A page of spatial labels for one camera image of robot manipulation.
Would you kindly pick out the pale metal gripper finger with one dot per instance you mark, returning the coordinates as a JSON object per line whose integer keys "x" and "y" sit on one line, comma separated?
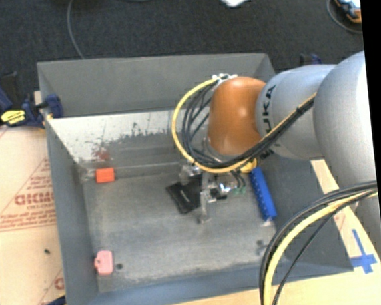
{"x": 204, "y": 207}
{"x": 188, "y": 173}

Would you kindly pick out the black flat box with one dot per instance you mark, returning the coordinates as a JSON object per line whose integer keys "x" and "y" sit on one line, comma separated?
{"x": 183, "y": 199}

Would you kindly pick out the long blue block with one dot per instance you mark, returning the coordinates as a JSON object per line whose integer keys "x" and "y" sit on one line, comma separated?
{"x": 263, "y": 195}

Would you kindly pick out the grey metal bin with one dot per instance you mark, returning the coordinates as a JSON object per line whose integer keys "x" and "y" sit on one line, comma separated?
{"x": 157, "y": 228}

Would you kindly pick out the orange block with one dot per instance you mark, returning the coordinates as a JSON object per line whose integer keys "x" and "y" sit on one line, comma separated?
{"x": 105, "y": 175}

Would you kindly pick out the pink block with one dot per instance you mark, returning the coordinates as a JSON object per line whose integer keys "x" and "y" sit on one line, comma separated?
{"x": 104, "y": 262}

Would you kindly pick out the brown cardboard board red print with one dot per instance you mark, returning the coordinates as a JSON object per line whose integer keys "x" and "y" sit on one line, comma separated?
{"x": 21, "y": 205}

